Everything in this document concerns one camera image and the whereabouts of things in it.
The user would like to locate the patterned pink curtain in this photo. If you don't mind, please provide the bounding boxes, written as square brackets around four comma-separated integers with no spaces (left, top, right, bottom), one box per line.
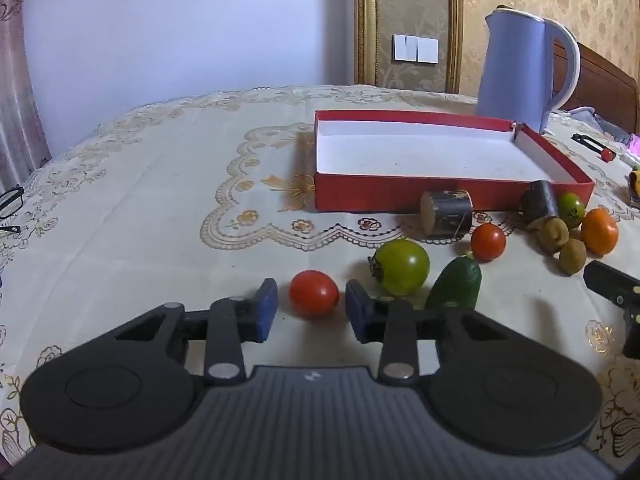
[0,0,52,188]

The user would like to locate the white light switch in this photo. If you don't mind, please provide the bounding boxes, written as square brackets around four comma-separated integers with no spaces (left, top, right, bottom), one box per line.
[392,34,440,64]

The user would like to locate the black tool with red ball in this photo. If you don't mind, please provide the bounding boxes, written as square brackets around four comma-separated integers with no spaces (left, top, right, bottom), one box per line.
[572,133,617,162]

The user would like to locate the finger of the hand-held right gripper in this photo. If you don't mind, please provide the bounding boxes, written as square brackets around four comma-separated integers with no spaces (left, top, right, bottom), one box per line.
[583,260,640,312]
[622,307,640,359]

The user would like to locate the wooden headboard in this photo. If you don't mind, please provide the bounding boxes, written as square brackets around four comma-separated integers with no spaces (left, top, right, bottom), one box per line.
[552,40,640,134]

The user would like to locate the red tomato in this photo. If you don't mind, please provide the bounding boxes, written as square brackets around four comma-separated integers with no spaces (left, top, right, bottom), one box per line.
[289,270,340,317]
[470,223,507,261]

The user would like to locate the grey cloth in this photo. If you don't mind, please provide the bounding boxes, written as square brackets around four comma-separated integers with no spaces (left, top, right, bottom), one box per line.
[570,107,633,145]

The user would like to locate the orange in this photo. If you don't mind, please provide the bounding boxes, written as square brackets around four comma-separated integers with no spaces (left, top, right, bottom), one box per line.
[581,208,620,255]

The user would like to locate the small green tomato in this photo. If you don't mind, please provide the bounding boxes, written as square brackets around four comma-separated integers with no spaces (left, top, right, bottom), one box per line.
[557,193,586,230]

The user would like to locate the blue electric kettle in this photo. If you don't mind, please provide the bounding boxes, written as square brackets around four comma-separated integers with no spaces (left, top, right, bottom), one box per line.
[475,6,582,135]

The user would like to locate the gold wall frame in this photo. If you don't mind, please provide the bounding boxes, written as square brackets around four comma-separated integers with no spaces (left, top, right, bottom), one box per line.
[353,0,464,95]

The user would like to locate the dark green avocado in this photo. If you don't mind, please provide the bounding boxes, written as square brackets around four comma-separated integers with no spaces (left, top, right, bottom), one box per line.
[425,256,482,311]

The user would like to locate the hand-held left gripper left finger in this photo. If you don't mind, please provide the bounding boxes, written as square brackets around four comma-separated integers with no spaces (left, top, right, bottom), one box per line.
[102,278,279,387]

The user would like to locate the brown kiwi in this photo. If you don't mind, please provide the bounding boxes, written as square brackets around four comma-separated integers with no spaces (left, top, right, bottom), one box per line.
[559,239,588,275]
[531,216,570,254]

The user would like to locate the cream embroidered tablecloth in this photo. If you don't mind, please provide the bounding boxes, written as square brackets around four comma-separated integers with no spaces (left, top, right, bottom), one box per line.
[0,85,640,463]

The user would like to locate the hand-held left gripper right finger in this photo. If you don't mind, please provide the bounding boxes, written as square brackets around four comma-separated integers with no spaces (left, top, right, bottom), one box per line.
[345,279,518,387]

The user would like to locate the black eyeglasses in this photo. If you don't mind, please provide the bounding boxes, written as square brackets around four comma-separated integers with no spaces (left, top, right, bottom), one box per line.
[0,185,25,234]

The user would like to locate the red cardboard box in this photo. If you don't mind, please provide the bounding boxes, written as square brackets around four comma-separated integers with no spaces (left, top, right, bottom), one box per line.
[314,109,596,214]

